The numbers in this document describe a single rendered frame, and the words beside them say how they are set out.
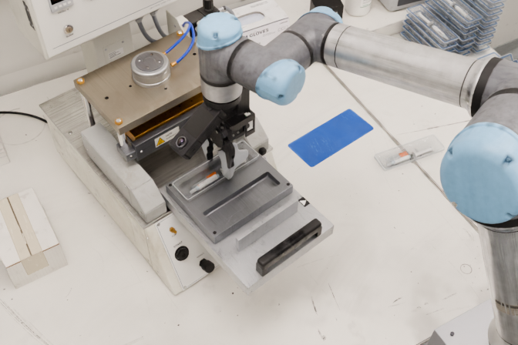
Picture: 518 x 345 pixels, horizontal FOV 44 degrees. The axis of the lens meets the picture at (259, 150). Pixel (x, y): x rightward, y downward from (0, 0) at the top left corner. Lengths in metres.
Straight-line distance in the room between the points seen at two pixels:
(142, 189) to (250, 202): 0.22
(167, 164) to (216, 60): 0.42
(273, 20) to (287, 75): 0.90
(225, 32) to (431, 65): 0.33
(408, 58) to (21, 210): 0.93
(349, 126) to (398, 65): 0.76
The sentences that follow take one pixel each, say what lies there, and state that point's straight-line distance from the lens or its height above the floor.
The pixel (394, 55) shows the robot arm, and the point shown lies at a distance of 1.02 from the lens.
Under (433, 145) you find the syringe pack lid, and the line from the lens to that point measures 1.72.
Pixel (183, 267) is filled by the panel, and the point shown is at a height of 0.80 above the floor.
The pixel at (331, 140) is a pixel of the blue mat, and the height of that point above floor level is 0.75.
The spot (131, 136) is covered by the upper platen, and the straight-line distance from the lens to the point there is 1.32.
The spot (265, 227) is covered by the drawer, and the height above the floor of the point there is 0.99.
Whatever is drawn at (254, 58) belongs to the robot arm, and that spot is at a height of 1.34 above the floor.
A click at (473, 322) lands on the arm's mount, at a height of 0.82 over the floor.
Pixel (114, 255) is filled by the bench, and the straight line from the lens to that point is 1.51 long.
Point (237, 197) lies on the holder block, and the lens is 1.29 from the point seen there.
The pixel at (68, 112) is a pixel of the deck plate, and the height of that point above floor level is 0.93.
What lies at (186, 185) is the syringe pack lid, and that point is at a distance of 1.28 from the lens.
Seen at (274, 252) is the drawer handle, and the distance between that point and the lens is 1.18.
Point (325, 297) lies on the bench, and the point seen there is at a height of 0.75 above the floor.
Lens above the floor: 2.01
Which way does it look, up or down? 49 degrees down
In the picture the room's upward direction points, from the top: 1 degrees clockwise
